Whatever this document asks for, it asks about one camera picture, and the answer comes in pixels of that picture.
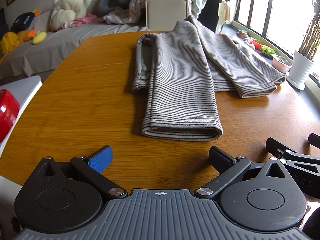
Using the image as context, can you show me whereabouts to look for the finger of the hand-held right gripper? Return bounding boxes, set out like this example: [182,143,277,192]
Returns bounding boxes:
[266,137,320,173]
[308,133,320,146]

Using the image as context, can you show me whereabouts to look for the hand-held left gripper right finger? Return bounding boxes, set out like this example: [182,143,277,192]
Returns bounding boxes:
[194,146,288,200]

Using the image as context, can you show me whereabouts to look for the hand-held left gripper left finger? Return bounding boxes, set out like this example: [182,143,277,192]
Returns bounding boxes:
[34,145,128,200]

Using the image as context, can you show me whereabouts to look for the grey striped sweater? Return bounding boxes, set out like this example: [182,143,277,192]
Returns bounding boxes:
[132,15,287,142]

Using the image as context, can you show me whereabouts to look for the white plant pot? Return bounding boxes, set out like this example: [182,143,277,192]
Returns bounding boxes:
[286,50,315,90]

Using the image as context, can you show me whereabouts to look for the pink bowl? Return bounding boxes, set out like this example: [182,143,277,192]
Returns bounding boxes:
[271,54,292,73]

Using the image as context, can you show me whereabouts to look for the small leafy green plant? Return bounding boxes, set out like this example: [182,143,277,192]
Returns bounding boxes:
[260,45,277,58]

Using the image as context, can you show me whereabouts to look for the tall green potted plant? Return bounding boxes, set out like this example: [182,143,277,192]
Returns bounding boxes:
[299,2,320,61]

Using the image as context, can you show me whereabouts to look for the white side table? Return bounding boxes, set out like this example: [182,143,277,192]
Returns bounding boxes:
[0,75,43,153]

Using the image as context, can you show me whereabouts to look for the red bowl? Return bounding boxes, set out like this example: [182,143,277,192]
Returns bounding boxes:
[0,89,20,143]

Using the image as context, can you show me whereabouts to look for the grey covered sofa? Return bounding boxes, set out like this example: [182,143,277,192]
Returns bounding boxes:
[0,7,173,79]

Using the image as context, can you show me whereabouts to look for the yellow-green plush toy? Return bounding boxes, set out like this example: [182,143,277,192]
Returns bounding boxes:
[32,31,47,45]

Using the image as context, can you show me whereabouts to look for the pink cloth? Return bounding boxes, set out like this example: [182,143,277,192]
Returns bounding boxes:
[62,14,103,28]

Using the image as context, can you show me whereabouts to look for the beige hanging cloth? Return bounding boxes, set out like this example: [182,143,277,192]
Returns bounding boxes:
[217,1,231,30]

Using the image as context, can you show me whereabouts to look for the white floral cloth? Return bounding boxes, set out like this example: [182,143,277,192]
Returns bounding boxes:
[104,0,148,25]

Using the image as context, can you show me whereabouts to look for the yellow plush toy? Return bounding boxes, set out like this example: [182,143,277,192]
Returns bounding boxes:
[0,29,34,55]

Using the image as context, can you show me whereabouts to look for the beige sofa armrest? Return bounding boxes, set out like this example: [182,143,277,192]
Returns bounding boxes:
[145,0,193,32]

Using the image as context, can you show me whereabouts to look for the grey neck pillow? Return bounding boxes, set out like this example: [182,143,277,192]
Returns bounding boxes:
[97,0,132,15]

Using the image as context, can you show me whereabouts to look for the white plush duck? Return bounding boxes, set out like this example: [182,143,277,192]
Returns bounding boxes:
[49,0,93,32]

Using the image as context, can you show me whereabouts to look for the black cap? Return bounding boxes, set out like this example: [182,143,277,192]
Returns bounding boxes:
[10,12,35,33]

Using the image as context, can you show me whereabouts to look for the light blue garment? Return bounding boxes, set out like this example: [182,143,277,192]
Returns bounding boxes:
[160,0,207,20]

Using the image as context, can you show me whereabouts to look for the dark glass cabinet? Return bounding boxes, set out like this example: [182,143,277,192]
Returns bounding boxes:
[0,7,10,34]

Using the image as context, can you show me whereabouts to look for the black window frame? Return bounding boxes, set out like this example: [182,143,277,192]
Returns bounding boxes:
[220,0,320,63]

